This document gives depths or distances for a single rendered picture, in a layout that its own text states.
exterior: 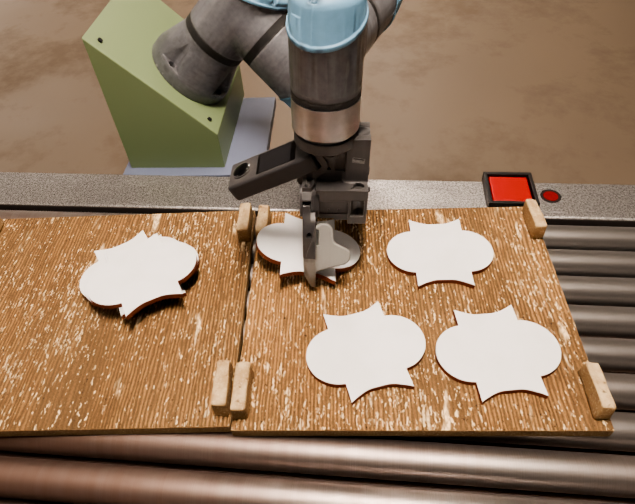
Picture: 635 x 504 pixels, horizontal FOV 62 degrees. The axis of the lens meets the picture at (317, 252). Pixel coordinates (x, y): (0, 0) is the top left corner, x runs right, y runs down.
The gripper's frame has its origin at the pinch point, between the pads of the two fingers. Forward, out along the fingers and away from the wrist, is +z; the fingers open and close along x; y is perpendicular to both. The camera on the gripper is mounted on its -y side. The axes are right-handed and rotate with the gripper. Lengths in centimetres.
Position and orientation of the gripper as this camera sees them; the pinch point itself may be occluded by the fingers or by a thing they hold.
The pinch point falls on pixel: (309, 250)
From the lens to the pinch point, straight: 73.2
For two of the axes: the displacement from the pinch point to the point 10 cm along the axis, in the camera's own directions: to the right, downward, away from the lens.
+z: 0.0, 6.9, 7.3
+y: 10.0, 0.1, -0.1
